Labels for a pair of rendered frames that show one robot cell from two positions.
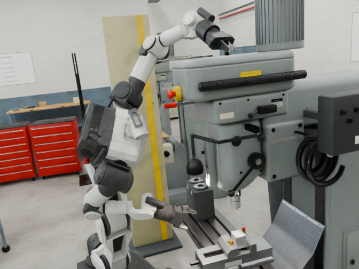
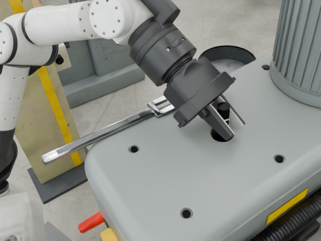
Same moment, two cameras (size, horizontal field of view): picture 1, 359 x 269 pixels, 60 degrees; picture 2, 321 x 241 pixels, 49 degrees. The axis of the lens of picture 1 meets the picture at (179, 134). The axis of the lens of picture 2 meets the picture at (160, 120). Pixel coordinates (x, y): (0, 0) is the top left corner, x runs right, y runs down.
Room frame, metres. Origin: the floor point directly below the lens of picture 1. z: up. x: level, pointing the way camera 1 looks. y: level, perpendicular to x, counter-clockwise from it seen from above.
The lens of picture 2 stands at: (0.97, -0.05, 2.32)
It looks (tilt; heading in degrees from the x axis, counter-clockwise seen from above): 45 degrees down; 348
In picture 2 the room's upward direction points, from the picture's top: 6 degrees counter-clockwise
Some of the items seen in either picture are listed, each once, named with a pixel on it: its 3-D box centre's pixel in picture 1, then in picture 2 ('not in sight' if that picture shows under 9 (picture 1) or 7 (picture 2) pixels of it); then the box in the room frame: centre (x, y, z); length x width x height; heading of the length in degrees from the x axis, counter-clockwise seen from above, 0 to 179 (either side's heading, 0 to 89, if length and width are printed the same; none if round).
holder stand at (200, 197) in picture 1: (199, 197); not in sight; (1.83, -0.09, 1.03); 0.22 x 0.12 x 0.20; 11
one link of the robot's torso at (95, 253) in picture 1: (110, 258); not in sight; (1.80, 0.52, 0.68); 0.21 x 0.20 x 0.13; 35
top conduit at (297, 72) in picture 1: (254, 80); (294, 218); (1.20, -0.30, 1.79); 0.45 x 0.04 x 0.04; 106
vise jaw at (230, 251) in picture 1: (227, 245); not in sight; (1.30, -0.18, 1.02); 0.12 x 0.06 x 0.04; 14
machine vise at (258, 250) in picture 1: (233, 251); not in sight; (1.31, -0.20, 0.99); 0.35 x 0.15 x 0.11; 104
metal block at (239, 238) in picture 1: (238, 239); not in sight; (1.32, -0.23, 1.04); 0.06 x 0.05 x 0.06; 14
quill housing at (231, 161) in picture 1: (233, 152); not in sight; (1.33, -0.23, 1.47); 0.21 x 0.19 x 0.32; 16
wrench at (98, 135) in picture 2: (184, 58); (111, 129); (1.40, -0.05, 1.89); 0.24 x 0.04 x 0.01; 104
